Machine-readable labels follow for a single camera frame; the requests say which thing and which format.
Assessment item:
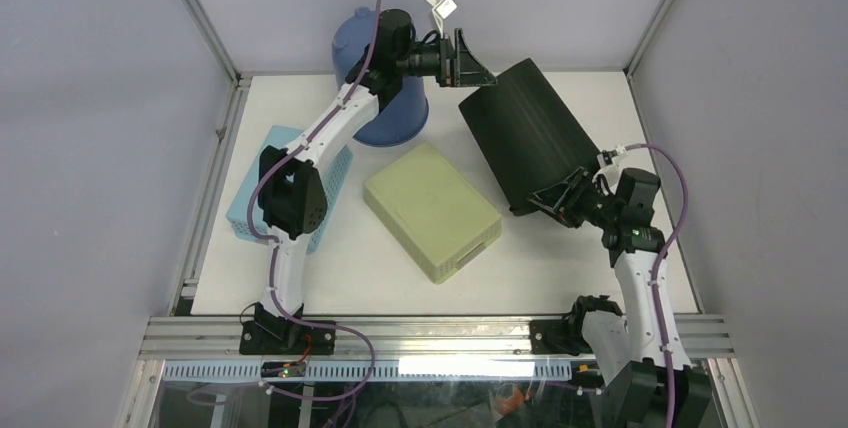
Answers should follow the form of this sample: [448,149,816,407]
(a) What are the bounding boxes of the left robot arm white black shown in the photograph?
[244,9,496,354]

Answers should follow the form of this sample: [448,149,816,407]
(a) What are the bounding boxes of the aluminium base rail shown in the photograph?
[138,314,737,361]

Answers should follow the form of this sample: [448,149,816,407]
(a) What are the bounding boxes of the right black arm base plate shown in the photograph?
[528,319,591,356]

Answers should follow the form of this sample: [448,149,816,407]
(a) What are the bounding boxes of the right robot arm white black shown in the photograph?
[528,168,711,427]

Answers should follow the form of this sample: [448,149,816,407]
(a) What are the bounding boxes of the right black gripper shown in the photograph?
[525,167,620,229]

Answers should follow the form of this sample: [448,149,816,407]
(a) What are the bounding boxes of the orange object under table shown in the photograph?
[492,383,535,416]

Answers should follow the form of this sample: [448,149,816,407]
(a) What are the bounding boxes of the light blue plastic basket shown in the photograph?
[226,125,353,255]

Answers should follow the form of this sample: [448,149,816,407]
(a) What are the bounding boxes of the black plastic bucket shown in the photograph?
[459,58,600,217]

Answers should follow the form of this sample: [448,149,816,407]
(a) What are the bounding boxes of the corner aluminium post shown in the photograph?
[623,0,676,81]
[181,0,241,84]

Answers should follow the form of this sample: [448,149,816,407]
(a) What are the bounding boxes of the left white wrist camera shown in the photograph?
[425,0,458,35]

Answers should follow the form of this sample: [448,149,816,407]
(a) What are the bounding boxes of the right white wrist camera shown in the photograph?
[596,144,628,181]

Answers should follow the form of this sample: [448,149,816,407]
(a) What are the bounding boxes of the white slotted cable duct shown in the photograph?
[163,356,572,383]

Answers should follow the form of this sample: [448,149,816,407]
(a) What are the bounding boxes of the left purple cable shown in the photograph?
[246,0,432,403]

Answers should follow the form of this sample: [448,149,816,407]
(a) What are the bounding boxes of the left corner aluminium post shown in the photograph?
[181,0,241,84]

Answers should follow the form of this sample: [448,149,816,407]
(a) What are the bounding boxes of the large blue plastic bucket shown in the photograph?
[331,6,429,147]

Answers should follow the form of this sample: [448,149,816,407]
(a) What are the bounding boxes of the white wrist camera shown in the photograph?
[596,144,628,181]
[425,0,458,35]

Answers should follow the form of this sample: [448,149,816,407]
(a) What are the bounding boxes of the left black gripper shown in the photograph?
[397,30,497,90]

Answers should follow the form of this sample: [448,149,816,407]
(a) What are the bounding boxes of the light green plastic basket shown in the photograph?
[363,142,502,285]

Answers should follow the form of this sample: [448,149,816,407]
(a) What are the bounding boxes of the right corner aluminium post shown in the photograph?
[623,0,676,81]

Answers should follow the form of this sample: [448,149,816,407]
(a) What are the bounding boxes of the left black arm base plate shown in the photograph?
[238,321,337,356]

